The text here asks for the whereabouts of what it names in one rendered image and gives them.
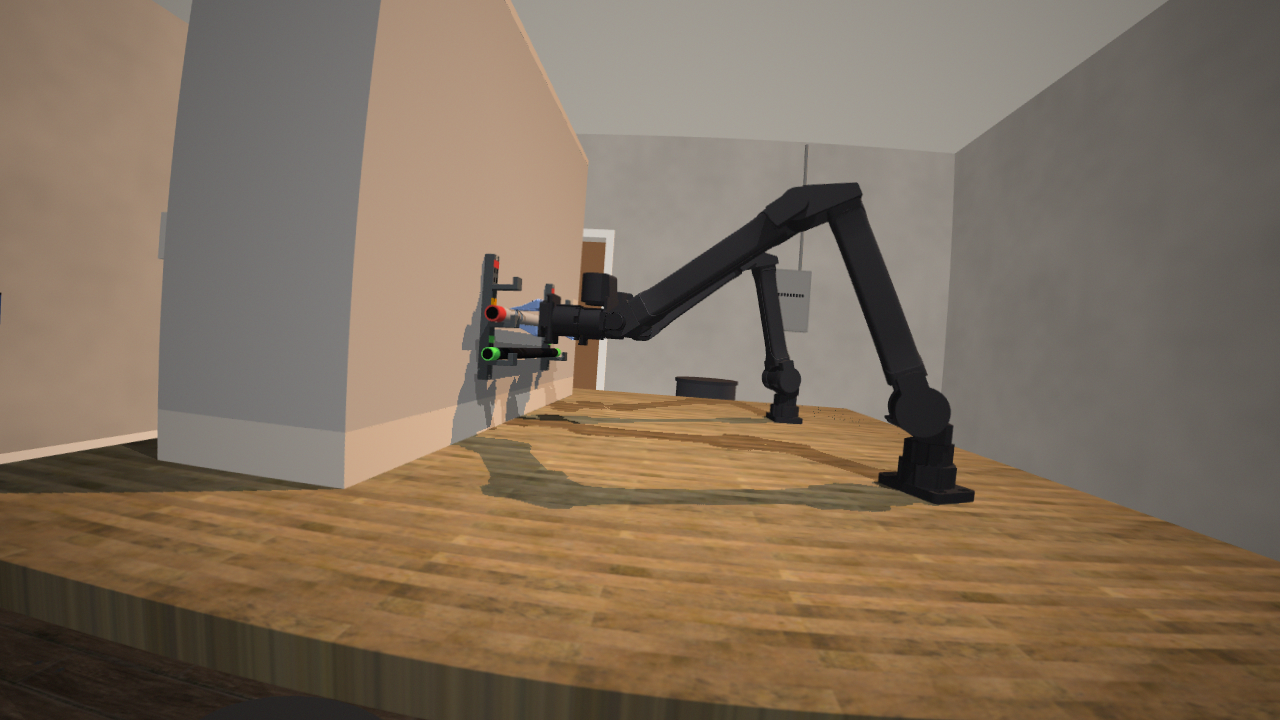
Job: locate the beige bar with red ends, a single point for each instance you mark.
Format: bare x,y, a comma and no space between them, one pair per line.
500,314

